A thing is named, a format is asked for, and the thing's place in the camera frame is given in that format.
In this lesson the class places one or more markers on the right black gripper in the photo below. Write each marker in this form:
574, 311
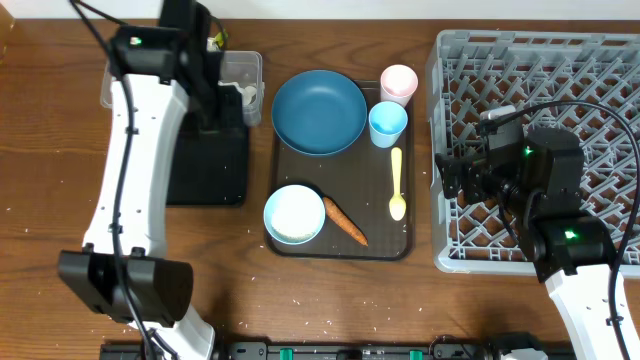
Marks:
463, 176

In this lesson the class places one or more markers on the orange carrot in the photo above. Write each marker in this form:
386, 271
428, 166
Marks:
343, 221

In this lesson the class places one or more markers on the light blue bowl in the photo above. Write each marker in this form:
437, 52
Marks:
294, 214

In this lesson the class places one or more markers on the white tissue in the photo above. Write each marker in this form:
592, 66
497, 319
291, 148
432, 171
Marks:
248, 92

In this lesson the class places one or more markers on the green snack wrapper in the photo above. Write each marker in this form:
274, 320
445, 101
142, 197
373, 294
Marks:
218, 42

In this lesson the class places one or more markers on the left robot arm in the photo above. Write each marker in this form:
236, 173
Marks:
122, 270

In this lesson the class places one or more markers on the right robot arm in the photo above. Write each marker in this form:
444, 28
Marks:
535, 175

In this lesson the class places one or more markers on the grey dishwasher rack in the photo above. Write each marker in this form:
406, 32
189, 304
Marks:
587, 83

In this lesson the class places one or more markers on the yellow plastic spoon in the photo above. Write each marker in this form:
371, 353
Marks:
397, 204

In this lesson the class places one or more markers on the dark brown serving tray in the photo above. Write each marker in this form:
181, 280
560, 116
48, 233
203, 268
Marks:
359, 181

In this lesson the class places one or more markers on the light blue cup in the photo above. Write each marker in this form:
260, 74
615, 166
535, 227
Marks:
387, 121

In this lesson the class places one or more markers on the pink cup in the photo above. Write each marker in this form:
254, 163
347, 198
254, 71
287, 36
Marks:
398, 83

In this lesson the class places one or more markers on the dark blue plate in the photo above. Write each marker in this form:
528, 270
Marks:
319, 113

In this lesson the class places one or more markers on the clear plastic bin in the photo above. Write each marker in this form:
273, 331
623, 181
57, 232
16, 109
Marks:
245, 80

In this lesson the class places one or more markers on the black rectangular tray bin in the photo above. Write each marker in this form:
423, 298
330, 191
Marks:
210, 166

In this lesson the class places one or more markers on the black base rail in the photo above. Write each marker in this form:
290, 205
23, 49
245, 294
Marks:
443, 347

